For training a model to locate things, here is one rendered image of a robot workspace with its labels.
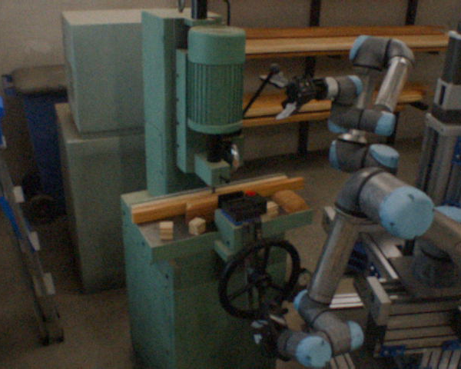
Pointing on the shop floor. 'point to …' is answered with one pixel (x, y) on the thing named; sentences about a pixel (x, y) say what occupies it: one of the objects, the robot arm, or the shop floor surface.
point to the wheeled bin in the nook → (41, 136)
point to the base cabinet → (190, 318)
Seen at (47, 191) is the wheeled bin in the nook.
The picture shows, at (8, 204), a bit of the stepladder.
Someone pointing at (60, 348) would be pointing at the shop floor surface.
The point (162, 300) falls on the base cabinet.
